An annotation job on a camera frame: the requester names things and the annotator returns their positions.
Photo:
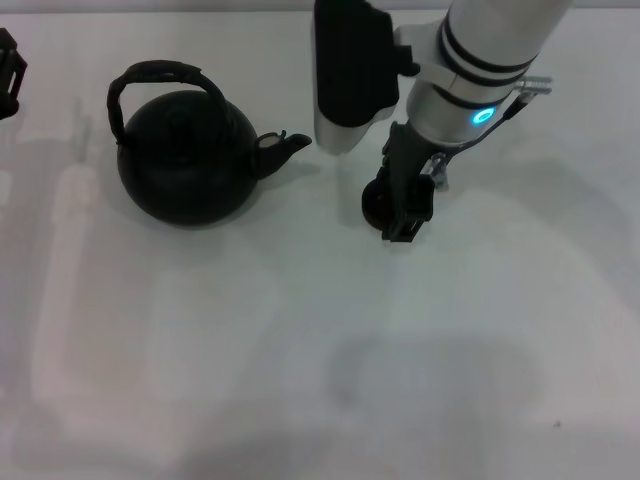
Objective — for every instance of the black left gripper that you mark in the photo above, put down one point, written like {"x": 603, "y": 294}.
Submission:
{"x": 7, "y": 111}

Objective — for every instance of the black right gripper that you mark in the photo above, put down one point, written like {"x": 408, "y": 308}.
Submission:
{"x": 407, "y": 155}

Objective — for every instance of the small dark teacup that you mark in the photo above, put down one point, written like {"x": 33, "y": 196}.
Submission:
{"x": 374, "y": 202}

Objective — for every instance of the black round teapot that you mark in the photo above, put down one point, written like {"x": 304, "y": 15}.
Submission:
{"x": 190, "y": 180}

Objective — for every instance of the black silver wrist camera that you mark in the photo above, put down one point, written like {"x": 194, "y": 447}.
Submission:
{"x": 350, "y": 60}

